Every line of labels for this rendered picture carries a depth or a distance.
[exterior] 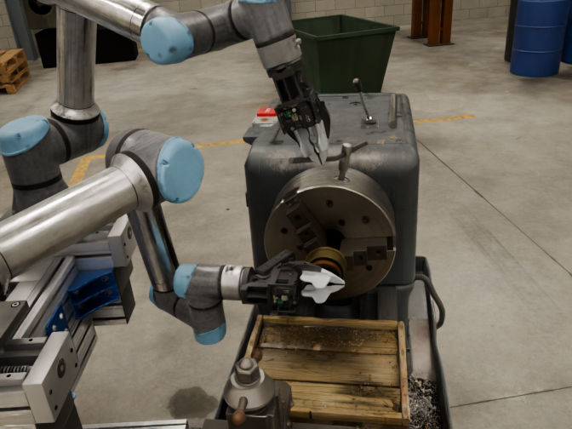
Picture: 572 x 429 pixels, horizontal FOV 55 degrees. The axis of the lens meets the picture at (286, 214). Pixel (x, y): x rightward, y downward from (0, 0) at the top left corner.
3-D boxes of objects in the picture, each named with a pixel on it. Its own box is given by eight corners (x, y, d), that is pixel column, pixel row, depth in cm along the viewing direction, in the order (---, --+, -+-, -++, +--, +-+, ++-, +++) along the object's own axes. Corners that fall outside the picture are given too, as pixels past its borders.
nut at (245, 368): (237, 367, 85) (235, 350, 83) (262, 368, 84) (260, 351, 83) (231, 386, 81) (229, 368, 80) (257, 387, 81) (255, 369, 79)
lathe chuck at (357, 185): (264, 267, 146) (277, 160, 131) (380, 289, 144) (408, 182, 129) (257, 287, 138) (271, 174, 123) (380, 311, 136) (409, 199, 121)
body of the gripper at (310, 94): (283, 139, 101) (260, 77, 97) (289, 124, 109) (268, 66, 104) (322, 126, 99) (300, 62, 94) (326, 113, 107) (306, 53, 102)
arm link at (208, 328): (203, 317, 134) (197, 279, 129) (235, 334, 127) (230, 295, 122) (178, 333, 128) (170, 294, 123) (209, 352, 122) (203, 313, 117)
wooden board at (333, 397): (258, 327, 138) (257, 313, 137) (403, 334, 133) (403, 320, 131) (230, 420, 112) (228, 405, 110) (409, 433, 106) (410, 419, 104)
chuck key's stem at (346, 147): (337, 187, 129) (345, 141, 123) (346, 190, 128) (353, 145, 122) (333, 190, 127) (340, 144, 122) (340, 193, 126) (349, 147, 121)
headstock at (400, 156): (279, 193, 209) (271, 93, 192) (406, 194, 202) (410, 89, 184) (246, 281, 157) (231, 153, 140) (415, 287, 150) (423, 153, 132)
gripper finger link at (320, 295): (343, 309, 112) (299, 306, 114) (345, 292, 118) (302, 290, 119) (342, 296, 111) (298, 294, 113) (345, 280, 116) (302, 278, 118)
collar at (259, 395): (231, 372, 88) (228, 357, 87) (278, 374, 87) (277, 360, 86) (218, 409, 81) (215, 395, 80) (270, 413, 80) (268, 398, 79)
